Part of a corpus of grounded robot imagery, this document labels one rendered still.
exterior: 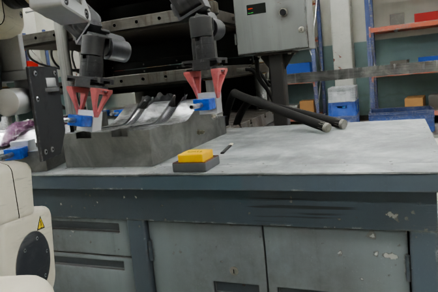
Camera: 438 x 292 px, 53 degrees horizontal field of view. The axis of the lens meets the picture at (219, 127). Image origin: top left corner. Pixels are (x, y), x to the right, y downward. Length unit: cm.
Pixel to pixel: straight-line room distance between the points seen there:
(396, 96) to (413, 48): 77
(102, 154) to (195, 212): 29
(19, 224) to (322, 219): 56
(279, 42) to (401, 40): 582
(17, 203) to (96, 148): 42
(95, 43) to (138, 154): 30
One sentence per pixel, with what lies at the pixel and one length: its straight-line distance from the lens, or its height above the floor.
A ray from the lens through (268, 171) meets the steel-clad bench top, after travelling 89.
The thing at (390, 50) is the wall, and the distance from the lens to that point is 756.
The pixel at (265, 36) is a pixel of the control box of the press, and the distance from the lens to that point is 183.
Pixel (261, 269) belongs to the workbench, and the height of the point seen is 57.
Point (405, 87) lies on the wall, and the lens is 756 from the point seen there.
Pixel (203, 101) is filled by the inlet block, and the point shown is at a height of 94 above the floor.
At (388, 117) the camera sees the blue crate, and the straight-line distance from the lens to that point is 465.
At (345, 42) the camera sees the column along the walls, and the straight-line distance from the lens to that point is 734.
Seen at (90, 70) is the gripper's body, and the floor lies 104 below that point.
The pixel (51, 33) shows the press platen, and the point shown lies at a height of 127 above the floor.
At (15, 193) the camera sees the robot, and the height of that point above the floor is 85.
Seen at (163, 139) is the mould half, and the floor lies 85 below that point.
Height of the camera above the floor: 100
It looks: 7 degrees down
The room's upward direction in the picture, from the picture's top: 6 degrees counter-clockwise
